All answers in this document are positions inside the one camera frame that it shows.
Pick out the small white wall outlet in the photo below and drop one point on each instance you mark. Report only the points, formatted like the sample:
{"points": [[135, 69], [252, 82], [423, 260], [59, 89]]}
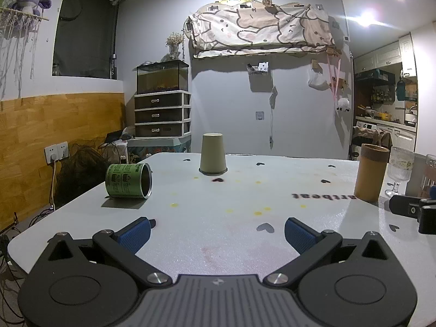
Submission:
{"points": [[260, 115]]}

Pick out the white plush sheep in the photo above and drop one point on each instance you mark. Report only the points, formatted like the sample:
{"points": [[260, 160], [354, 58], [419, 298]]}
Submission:
{"points": [[343, 105]]}

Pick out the printed cartoon blanket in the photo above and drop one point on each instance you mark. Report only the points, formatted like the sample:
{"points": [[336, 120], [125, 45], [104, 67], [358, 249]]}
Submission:
{"points": [[259, 27]]}

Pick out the vase of dried flowers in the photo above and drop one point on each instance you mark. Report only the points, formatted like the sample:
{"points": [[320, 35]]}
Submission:
{"points": [[174, 44]]}

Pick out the white plastic bag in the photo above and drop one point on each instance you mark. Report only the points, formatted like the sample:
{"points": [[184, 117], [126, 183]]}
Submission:
{"points": [[317, 80]]}

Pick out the painted low cabinet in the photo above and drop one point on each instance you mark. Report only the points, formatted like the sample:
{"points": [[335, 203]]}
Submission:
{"points": [[160, 150]]}

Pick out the white plastic drawer unit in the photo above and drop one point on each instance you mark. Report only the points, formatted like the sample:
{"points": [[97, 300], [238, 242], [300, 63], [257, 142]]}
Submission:
{"points": [[160, 114]]}

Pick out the green tin can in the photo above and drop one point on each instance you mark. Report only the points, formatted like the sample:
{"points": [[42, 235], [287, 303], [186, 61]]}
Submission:
{"points": [[124, 180]]}

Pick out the macrame hanging shelf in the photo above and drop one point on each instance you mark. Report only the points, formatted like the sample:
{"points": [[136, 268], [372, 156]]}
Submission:
{"points": [[15, 30]]}

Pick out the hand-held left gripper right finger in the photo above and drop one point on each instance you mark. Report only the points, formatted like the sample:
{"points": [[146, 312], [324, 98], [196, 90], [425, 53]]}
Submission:
{"points": [[300, 235]]}

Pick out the teal hanging bag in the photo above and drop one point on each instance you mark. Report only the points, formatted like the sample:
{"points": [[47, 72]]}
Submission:
{"points": [[400, 88]]}

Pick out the dark window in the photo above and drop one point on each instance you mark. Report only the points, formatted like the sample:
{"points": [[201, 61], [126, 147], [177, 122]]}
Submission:
{"points": [[85, 37]]}

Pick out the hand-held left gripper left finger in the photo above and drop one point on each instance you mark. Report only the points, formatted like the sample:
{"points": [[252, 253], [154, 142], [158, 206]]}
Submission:
{"points": [[134, 235]]}

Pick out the purple plush toy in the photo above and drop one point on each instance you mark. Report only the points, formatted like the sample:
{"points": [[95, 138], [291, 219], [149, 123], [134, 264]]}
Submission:
{"points": [[29, 1]]}

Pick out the white wall socket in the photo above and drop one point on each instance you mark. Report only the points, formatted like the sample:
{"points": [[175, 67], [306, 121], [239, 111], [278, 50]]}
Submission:
{"points": [[56, 151]]}

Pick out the beige paper cup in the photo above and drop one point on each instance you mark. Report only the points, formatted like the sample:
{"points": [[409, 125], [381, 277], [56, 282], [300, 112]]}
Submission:
{"points": [[212, 153]]}

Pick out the brown cylindrical container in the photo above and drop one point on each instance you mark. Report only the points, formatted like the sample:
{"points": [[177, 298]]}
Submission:
{"points": [[370, 173]]}

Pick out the ribbed glass goblet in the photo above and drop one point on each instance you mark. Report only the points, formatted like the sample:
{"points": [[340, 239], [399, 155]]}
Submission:
{"points": [[401, 168]]}

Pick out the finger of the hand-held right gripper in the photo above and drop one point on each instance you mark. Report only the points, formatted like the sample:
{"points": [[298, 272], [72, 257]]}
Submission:
{"points": [[405, 206], [433, 192]]}

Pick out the glass fish tank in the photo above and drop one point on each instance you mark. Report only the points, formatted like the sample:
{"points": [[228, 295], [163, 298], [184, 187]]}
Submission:
{"points": [[160, 78]]}

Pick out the white washing machine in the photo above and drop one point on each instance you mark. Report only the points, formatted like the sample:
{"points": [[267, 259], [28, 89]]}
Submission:
{"points": [[369, 127]]}

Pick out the black mesh net pile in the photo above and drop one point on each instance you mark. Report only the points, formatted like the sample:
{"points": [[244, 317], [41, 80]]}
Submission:
{"points": [[81, 173]]}

